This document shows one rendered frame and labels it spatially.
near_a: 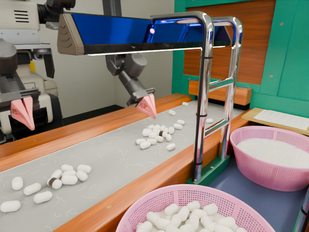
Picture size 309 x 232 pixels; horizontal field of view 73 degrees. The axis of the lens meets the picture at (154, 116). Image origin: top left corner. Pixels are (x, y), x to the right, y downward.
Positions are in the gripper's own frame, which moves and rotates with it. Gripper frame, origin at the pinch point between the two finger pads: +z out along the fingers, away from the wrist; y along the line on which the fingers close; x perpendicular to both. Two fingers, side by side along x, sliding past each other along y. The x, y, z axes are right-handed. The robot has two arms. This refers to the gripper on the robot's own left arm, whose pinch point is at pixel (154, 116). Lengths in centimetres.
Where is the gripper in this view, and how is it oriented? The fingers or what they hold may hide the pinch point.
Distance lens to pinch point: 71.6
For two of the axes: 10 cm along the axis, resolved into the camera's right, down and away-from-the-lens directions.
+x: -4.7, 5.5, 6.9
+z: 5.6, 7.9, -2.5
